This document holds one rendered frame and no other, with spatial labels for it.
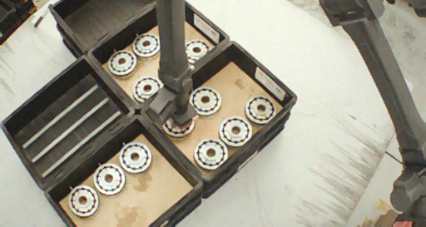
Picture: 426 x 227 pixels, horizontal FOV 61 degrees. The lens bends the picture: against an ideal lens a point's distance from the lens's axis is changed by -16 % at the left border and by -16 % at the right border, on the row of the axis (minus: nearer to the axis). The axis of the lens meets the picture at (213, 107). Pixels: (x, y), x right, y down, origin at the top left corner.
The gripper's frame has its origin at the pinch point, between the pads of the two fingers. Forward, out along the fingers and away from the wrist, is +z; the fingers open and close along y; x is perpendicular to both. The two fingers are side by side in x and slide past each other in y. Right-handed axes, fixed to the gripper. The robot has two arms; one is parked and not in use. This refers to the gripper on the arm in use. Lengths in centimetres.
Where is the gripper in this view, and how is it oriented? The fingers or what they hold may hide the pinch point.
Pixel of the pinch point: (179, 119)
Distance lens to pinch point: 132.7
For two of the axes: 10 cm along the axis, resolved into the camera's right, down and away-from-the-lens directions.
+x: 7.8, -5.4, 3.1
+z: -0.5, 4.5, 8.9
